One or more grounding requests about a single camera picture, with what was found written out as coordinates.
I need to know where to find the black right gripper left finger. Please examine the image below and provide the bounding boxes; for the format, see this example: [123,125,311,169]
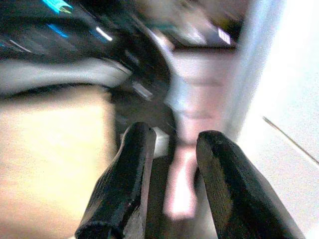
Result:
[75,121,157,239]

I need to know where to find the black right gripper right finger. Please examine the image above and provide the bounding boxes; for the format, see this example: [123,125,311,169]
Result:
[195,131,307,239]

